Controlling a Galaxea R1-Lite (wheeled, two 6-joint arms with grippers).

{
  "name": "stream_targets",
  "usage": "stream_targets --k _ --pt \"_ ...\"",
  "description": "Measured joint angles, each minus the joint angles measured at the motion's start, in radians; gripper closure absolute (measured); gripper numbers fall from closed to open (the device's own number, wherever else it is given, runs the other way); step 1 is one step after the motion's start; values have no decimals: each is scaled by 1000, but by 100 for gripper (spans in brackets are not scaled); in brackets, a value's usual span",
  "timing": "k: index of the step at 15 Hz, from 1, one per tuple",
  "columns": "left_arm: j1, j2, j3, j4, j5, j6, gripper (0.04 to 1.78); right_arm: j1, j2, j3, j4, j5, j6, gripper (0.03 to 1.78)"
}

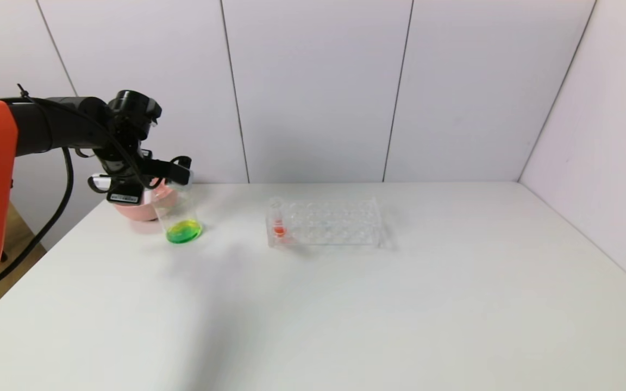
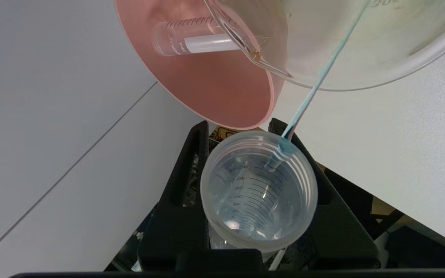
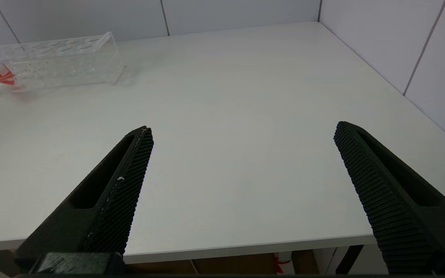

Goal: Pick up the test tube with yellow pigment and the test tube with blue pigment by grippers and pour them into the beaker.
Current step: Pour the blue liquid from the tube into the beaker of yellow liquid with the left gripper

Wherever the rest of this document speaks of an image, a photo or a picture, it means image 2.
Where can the test tube with blue pigment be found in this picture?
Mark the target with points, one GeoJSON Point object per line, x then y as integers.
{"type": "Point", "coordinates": [261, 200]}

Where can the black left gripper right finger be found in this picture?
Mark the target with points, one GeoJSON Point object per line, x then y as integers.
{"type": "Point", "coordinates": [338, 231]}

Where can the clear glass beaker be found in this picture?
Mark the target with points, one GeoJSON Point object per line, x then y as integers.
{"type": "Point", "coordinates": [361, 46]}

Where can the test tube with yellow pigment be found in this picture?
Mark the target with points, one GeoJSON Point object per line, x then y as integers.
{"type": "Point", "coordinates": [176, 38]}

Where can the pink bowl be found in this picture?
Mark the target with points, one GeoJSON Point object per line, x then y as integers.
{"type": "Point", "coordinates": [214, 88]}

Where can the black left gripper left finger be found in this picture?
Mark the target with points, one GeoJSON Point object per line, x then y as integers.
{"type": "Point", "coordinates": [176, 231]}

